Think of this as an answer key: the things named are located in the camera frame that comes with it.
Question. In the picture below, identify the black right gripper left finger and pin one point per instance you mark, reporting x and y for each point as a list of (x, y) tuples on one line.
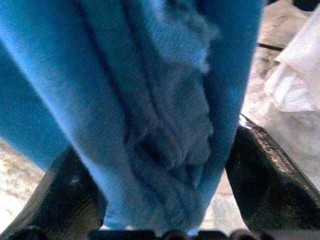
[(62, 195)]

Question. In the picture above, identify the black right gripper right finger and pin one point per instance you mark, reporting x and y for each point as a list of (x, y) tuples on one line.
[(270, 187)]

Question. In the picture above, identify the blue cloth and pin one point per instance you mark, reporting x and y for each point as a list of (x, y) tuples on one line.
[(125, 87)]

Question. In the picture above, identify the white shirt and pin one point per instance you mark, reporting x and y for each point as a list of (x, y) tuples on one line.
[(297, 82)]

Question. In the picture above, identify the black metal drying rack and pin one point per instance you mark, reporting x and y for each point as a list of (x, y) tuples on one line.
[(270, 46)]

